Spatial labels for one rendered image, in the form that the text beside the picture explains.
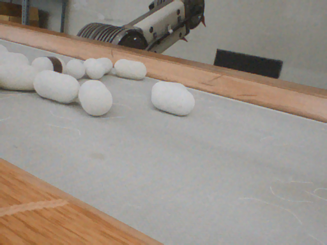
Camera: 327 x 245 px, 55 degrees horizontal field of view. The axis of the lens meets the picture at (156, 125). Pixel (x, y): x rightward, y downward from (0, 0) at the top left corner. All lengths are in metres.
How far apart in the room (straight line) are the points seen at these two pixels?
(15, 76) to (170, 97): 0.11
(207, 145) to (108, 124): 0.06
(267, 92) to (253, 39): 1.91
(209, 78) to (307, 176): 0.23
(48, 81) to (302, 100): 0.26
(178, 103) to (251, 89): 0.15
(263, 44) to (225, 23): 0.29
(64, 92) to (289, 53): 2.08
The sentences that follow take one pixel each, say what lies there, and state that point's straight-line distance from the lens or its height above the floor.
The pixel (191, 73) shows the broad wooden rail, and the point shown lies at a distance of 0.40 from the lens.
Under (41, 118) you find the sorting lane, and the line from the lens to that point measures 0.20.
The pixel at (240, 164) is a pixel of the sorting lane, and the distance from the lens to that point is 0.17.
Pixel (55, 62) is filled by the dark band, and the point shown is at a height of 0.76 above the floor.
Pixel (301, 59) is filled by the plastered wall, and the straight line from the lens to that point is 2.25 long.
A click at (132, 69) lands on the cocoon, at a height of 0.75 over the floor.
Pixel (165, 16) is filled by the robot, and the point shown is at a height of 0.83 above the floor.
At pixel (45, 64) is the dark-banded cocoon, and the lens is 0.30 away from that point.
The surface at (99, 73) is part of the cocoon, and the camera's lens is 0.33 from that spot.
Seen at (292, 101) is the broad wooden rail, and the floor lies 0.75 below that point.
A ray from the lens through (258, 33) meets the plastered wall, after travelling 2.27.
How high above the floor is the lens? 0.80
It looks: 17 degrees down
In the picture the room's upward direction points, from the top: 10 degrees clockwise
